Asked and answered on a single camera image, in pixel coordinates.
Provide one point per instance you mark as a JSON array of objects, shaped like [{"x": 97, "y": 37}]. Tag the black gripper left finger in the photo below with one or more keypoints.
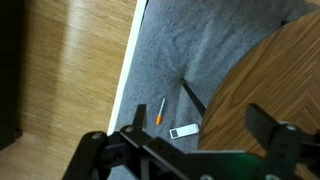
[{"x": 100, "y": 146}]

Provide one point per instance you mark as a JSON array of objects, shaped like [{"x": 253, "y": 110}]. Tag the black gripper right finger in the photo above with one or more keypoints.
[{"x": 283, "y": 143}]

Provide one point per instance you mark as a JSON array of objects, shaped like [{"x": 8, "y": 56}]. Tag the orange and white pen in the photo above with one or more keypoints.
[{"x": 160, "y": 116}]

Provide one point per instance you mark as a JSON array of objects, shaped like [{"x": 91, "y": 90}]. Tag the small white eraser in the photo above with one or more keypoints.
[{"x": 185, "y": 130}]

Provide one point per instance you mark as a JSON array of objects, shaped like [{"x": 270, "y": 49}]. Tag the long black table leg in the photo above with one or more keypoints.
[{"x": 195, "y": 100}]

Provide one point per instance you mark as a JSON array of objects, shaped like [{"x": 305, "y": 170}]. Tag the dark furniture piece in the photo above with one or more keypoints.
[{"x": 8, "y": 66}]

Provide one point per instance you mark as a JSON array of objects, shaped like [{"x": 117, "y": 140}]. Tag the dark wooden oval table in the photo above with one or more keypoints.
[{"x": 186, "y": 40}]

